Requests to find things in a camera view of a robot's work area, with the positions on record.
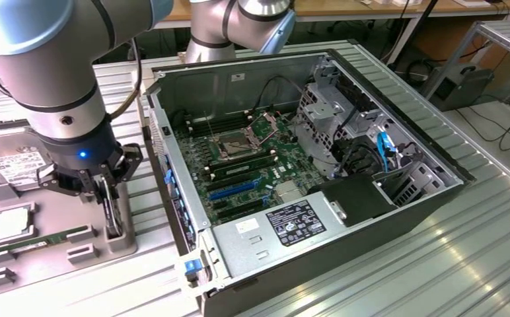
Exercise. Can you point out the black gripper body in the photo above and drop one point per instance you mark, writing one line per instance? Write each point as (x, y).
(83, 148)

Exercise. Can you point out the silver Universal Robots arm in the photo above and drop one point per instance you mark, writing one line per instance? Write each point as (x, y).
(47, 66)

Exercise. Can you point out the grey parts rack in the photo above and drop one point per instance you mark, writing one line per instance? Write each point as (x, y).
(60, 211)

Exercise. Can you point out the silver hard disk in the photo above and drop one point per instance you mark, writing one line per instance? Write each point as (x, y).
(12, 162)

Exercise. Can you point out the silver CPU chip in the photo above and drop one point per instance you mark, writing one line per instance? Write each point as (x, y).
(11, 223)

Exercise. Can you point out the green RAM stick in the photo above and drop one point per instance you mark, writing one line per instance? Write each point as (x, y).
(25, 243)

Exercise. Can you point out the thin metal locking lever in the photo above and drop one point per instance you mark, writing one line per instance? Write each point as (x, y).
(211, 127)

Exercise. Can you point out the black RAM slot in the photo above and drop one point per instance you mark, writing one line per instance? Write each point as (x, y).
(236, 158)
(217, 120)

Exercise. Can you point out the metal CPU socket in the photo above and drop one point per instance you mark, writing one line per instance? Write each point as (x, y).
(233, 146)

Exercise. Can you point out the black expansion slot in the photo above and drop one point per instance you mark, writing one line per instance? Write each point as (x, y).
(232, 183)
(241, 204)
(244, 212)

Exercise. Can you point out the black RAM stick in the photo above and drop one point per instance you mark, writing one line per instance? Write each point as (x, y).
(237, 169)

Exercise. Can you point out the blue expansion slot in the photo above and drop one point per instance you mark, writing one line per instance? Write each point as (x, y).
(236, 191)

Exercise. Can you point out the metal socket cover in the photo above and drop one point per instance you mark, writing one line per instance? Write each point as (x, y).
(264, 125)

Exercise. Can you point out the green motherboard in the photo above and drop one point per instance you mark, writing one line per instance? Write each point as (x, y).
(281, 165)

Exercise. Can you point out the blue case latch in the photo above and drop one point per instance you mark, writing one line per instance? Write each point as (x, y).
(192, 267)

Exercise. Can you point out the silver chipset heat sink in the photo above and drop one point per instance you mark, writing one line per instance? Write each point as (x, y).
(288, 192)

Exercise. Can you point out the grey power supply unit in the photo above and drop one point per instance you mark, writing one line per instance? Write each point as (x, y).
(255, 247)

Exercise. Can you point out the metal disk bay cage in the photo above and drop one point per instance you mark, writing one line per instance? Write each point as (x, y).
(325, 112)

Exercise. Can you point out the black plastic fan shroud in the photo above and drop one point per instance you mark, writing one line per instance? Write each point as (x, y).
(356, 198)

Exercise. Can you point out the black open PC case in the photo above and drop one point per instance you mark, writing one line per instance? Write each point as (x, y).
(289, 290)

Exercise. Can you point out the aluminium frame table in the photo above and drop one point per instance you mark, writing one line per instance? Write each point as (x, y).
(501, 36)

